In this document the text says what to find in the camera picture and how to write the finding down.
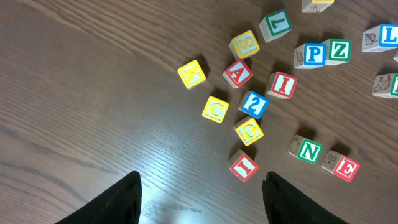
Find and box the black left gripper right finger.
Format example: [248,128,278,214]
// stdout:
[262,171,348,224]

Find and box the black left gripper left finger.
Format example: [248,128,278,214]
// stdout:
[57,171,142,224]

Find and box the green N block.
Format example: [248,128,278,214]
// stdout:
[289,135,323,164]

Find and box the red E block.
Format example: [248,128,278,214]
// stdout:
[321,150,361,182]

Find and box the red I block lower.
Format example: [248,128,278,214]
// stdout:
[228,149,259,182]

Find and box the red i block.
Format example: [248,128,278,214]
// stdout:
[265,72,298,99]
[228,149,259,182]

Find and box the yellow O block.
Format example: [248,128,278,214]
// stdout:
[233,116,264,146]

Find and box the blue 2 block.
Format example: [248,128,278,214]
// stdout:
[238,91,269,119]

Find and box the yellow C block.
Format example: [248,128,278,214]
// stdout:
[202,96,229,123]

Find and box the red I block upper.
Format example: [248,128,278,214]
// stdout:
[265,72,298,99]

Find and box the red A block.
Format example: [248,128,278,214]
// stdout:
[223,59,254,88]

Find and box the yellow K block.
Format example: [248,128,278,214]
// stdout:
[177,60,206,90]

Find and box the blue P block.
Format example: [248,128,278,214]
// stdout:
[294,43,327,69]

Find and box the green B block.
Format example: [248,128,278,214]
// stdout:
[372,73,398,98]

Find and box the green Z block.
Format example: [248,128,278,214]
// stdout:
[323,38,352,65]

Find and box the yellow S block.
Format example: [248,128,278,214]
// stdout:
[229,30,260,60]

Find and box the green 7 block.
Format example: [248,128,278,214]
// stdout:
[259,9,292,42]

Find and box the blue L block left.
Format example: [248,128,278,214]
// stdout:
[362,24,397,52]

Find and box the yellow block top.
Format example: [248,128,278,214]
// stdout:
[301,0,334,13]

